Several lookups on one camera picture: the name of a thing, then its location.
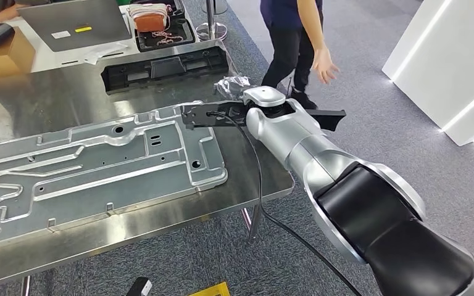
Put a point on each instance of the black plastic plate frame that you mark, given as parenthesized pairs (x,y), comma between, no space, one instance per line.
(329,118)

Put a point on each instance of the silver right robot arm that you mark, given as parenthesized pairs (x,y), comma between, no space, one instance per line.
(343,184)

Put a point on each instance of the person's forearm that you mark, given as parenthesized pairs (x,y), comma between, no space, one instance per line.
(308,24)

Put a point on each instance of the black plastic part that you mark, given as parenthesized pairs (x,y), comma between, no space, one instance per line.
(167,67)

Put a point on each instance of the stainless steel workbench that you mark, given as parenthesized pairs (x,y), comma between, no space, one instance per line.
(57,102)

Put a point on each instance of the person's hand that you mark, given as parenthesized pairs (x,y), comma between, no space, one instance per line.
(325,65)

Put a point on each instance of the black plastic tray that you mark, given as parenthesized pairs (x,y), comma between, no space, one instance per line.
(184,34)

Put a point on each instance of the grey stamped metal panel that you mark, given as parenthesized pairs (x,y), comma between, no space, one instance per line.
(98,175)

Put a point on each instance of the brown leather pouch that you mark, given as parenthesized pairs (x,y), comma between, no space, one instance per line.
(149,20)

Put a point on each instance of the grey laptop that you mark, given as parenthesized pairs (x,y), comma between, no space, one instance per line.
(77,16)

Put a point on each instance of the white lit display counter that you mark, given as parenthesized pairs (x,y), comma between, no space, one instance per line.
(437,61)

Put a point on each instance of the brown cardboard box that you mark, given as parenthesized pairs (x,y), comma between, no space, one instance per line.
(4,61)

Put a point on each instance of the black camera bracket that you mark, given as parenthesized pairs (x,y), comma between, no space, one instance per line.
(204,116)

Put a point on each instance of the chrome stanchion post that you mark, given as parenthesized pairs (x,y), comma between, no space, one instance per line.
(211,28)

